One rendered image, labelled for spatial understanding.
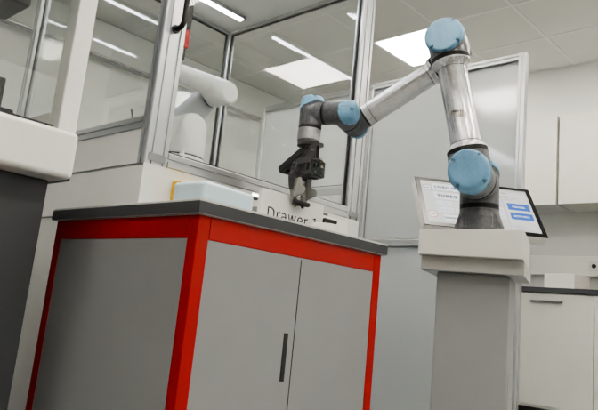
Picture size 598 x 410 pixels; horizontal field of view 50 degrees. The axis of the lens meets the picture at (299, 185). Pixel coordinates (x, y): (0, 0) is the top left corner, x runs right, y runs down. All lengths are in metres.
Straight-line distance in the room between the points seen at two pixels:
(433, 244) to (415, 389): 1.95
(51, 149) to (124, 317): 0.39
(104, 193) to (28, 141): 0.62
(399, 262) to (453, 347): 1.94
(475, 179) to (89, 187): 1.17
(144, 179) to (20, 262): 0.52
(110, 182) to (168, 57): 0.42
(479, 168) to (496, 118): 1.85
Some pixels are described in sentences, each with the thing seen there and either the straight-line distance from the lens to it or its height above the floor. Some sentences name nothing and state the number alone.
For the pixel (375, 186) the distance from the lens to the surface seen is 3.97.
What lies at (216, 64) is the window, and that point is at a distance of 2.13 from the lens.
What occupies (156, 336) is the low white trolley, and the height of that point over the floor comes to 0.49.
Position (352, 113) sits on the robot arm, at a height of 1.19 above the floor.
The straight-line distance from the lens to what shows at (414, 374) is 3.69.
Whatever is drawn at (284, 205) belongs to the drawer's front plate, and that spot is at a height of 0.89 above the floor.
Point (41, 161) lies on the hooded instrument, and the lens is 1.45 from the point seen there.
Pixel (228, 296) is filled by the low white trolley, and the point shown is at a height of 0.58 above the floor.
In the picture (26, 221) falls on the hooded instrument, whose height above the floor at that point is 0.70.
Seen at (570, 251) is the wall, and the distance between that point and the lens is 5.47.
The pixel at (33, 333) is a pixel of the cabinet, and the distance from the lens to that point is 2.27.
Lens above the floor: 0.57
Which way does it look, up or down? 11 degrees up
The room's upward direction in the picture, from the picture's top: 6 degrees clockwise
